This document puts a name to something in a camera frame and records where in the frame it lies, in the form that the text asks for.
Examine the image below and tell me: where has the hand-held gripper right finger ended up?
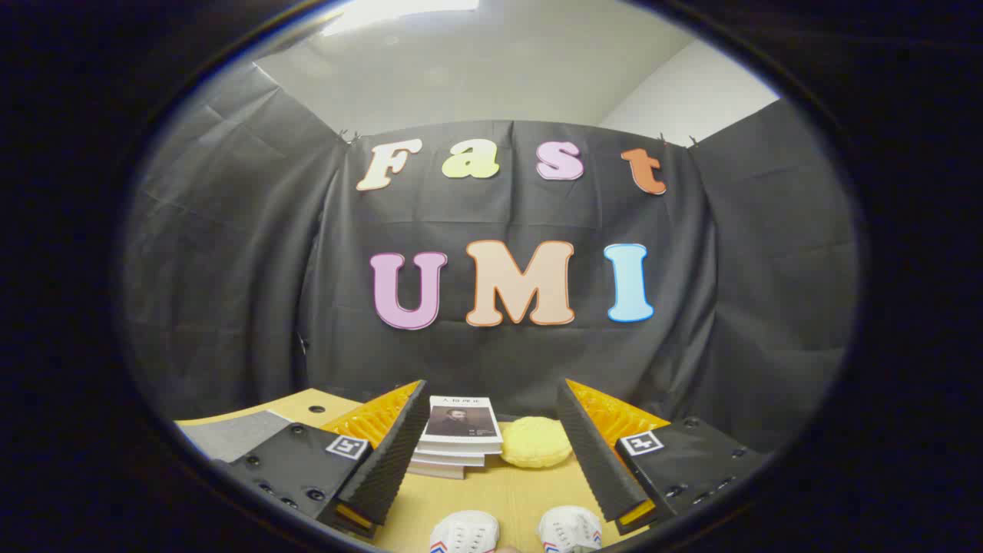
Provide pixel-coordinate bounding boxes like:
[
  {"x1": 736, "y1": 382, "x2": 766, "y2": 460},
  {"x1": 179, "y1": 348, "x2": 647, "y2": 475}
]
[{"x1": 555, "y1": 378, "x2": 773, "y2": 537}]

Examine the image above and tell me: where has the yellow plush cushion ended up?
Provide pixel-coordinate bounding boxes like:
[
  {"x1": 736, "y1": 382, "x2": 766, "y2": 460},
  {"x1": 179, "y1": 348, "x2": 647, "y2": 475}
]
[{"x1": 501, "y1": 416, "x2": 574, "y2": 469}]

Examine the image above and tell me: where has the white canvas shoe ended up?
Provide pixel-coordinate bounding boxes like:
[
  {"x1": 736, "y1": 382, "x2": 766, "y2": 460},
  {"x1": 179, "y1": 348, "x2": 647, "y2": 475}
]
[
  {"x1": 537, "y1": 505, "x2": 604, "y2": 553},
  {"x1": 429, "y1": 510, "x2": 501, "y2": 553}
]

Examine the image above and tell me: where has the grey fabric storage box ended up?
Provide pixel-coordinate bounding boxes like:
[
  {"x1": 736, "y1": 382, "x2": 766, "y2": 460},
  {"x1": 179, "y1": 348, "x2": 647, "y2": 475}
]
[{"x1": 180, "y1": 409, "x2": 293, "y2": 463}]

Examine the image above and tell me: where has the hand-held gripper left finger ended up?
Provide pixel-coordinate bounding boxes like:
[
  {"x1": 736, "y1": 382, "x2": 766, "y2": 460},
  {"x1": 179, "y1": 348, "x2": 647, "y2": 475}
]
[{"x1": 211, "y1": 379, "x2": 431, "y2": 539}]

